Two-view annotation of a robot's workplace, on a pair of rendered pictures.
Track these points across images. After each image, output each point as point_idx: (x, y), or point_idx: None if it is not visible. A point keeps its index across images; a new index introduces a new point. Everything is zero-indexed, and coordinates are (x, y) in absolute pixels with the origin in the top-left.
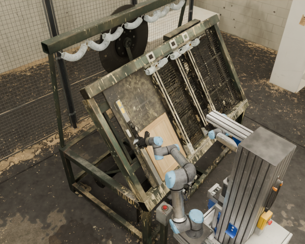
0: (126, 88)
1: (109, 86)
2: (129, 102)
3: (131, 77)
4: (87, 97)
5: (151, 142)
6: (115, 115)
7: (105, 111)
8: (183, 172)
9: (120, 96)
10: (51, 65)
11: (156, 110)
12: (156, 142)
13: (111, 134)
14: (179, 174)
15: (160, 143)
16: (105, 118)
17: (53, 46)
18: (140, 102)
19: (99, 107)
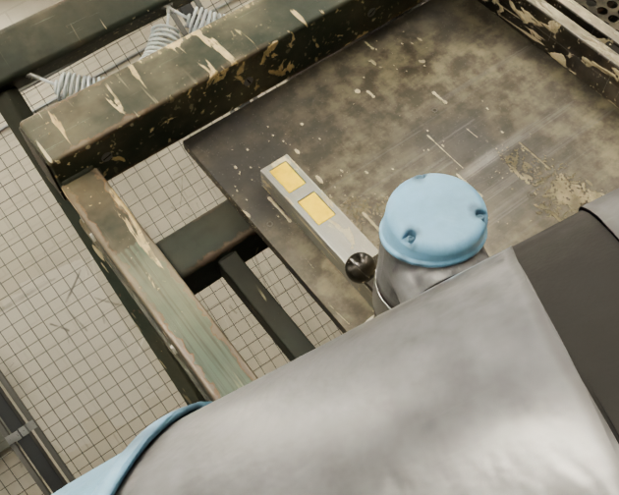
0: (346, 106)
1: (181, 89)
2: (379, 170)
3: (379, 49)
4: (47, 171)
5: (381, 264)
6: (280, 254)
7: (235, 251)
8: (460, 333)
9: (311, 146)
10: (28, 147)
11: (605, 180)
12: (391, 236)
13: (222, 358)
14: (282, 433)
15: (452, 231)
16: (240, 295)
17: None
18: (461, 155)
19: (183, 232)
